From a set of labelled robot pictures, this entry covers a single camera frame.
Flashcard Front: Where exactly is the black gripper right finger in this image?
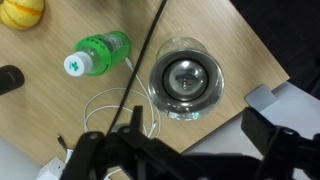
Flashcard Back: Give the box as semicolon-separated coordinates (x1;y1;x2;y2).
241;106;320;180

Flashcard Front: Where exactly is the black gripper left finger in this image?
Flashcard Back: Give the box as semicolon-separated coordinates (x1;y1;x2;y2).
59;105;201;180

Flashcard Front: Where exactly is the round silver filter disc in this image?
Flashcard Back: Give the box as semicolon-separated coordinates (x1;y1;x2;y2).
167;59;208;101

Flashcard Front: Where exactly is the silver funnel filter black collar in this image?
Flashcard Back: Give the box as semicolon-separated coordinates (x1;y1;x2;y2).
148;49;225;116

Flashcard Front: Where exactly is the grey square pad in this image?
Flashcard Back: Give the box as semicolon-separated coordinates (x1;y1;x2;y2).
244;84;278;112

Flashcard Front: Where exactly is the silver usb plug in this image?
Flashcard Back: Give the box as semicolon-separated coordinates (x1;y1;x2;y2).
56;133;75;161

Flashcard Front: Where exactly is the green bottle white cap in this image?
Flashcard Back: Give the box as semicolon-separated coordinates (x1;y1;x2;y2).
63;30;132;78

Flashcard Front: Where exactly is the clear glass carafe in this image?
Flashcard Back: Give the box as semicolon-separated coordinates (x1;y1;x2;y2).
148;35;225;122

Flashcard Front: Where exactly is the black thermos bottle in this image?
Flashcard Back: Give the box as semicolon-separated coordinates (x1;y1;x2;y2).
0;64;26;97

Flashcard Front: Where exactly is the small yellow pumpkin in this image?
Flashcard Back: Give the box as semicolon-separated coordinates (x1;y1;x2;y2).
0;0;45;30

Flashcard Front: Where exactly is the white charging cable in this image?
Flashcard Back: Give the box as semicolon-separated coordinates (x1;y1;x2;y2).
83;57;162;139

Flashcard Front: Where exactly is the thick black cable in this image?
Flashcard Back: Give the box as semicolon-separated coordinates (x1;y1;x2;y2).
105;0;169;136

